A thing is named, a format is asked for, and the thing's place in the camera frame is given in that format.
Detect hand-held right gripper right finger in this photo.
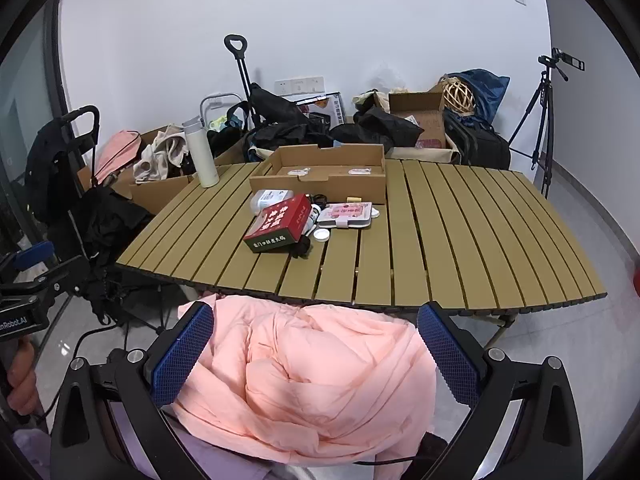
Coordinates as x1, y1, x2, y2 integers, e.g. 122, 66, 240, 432
415, 301, 583, 480

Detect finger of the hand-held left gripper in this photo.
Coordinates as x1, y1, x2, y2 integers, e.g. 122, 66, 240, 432
0, 241, 55, 273
0, 256, 86, 302

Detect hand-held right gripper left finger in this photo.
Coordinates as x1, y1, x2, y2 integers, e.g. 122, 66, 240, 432
50, 301, 216, 480

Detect red box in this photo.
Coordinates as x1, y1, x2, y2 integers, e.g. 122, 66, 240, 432
243, 193, 314, 254

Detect pink packaged tray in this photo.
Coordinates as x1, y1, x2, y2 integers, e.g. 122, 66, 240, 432
317, 201, 381, 229

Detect clear plastic bottle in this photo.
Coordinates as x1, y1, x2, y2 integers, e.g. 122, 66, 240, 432
249, 188, 296, 217

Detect shallow cardboard box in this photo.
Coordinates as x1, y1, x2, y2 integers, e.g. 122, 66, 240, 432
249, 144, 389, 206

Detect person's left hand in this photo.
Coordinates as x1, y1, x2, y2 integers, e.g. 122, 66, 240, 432
7, 340, 41, 416

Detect black stroller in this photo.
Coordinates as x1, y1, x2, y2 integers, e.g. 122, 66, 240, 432
24, 105, 157, 325

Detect lavender clothing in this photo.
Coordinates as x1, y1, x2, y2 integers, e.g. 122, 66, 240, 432
112, 400, 321, 480

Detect pink bag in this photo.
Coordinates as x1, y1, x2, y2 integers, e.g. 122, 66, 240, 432
94, 130, 143, 184

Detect pink jacket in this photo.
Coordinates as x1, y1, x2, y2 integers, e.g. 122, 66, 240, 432
172, 294, 440, 467

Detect cardboard box with clothes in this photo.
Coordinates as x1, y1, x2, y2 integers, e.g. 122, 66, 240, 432
109, 126, 247, 217

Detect white thermos bottle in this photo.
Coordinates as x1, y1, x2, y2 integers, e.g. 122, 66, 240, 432
181, 115, 220, 189

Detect black suitcase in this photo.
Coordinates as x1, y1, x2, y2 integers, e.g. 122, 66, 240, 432
443, 109, 512, 170

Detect black clothes pile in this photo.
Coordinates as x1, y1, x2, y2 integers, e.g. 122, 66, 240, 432
207, 82, 426, 163

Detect wicker ball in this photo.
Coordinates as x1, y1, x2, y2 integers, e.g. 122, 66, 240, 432
442, 76, 477, 117

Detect black tripod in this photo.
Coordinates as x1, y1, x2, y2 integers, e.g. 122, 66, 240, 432
507, 48, 586, 199

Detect blue bag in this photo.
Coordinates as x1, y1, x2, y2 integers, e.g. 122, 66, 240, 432
444, 68, 511, 123

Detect printed appliance box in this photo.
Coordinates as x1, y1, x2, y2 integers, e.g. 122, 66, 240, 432
294, 92, 344, 127

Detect black cable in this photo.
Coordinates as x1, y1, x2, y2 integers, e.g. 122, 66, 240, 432
317, 452, 423, 467

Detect white metal frame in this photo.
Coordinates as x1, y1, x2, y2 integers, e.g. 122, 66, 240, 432
199, 92, 247, 127

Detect black trolley handle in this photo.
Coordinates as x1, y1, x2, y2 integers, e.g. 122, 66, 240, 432
223, 34, 262, 128

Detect white wall sockets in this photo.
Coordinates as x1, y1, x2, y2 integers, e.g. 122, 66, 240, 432
273, 76, 325, 95

